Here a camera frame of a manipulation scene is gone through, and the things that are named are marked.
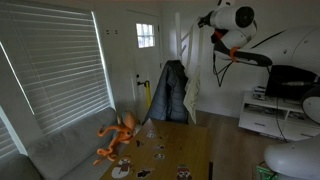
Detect white tv stand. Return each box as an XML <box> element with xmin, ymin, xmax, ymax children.
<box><xmin>238</xmin><ymin>90</ymin><xmax>320</xmax><ymax>143</ymax></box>

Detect white tote bag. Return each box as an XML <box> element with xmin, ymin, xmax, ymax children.
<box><xmin>182</xmin><ymin>25</ymin><xmax>205</xmax><ymax>125</ymax></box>

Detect snowman sticker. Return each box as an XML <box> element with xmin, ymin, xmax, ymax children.
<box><xmin>111</xmin><ymin>156</ymin><xmax>135</xmax><ymax>180</ymax></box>

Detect grey console boxes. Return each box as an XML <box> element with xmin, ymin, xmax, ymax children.
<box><xmin>251</xmin><ymin>85</ymin><xmax>268</xmax><ymax>101</ymax></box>

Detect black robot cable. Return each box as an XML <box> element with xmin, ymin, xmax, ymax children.
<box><xmin>212</xmin><ymin>49</ymin><xmax>235</xmax><ymax>88</ymax></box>

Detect wide white window blind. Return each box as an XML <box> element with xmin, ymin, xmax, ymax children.
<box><xmin>0</xmin><ymin>2</ymin><xmax>114</xmax><ymax>135</ymax></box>

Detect black figure sticker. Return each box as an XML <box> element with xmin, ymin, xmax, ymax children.
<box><xmin>136</xmin><ymin>167</ymin><xmax>153</xmax><ymax>180</ymax></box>

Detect dark grey jacket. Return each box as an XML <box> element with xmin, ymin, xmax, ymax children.
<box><xmin>143</xmin><ymin>59</ymin><xmax>190</xmax><ymax>125</ymax></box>

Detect orange velcro strap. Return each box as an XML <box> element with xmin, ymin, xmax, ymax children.
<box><xmin>229</xmin><ymin>46</ymin><xmax>241</xmax><ymax>63</ymax></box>

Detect narrow white window blind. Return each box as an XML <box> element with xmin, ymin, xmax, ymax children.
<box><xmin>0</xmin><ymin>108</ymin><xmax>22</xmax><ymax>162</ymax></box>

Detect brown wooden table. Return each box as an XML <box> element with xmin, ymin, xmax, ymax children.
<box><xmin>99</xmin><ymin>118</ymin><xmax>213</xmax><ymax>180</ymax></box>

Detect black television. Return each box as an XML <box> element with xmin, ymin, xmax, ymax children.
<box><xmin>265</xmin><ymin>64</ymin><xmax>318</xmax><ymax>102</ymax></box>

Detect white coat rack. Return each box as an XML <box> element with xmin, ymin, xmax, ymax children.
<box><xmin>174</xmin><ymin>11</ymin><xmax>201</xmax><ymax>68</ymax></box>

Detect grey sofa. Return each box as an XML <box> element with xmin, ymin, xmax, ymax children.
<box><xmin>0</xmin><ymin>106</ymin><xmax>141</xmax><ymax>180</ymax></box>

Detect green electronics box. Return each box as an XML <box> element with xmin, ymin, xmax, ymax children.
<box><xmin>256</xmin><ymin>162</ymin><xmax>280</xmax><ymax>180</ymax></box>

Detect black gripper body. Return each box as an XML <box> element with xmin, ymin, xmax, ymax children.
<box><xmin>201</xmin><ymin>10</ymin><xmax>215</xmax><ymax>28</ymax></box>

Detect yellow handled tool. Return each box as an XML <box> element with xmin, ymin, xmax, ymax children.
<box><xmin>137</xmin><ymin>79</ymin><xmax>153</xmax><ymax>110</ymax></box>

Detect white door with window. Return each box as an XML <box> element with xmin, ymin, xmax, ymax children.
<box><xmin>124</xmin><ymin>9</ymin><xmax>164</xmax><ymax>124</ymax></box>

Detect orange octopus plush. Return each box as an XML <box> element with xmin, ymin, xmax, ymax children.
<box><xmin>92</xmin><ymin>109</ymin><xmax>138</xmax><ymax>166</ymax></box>

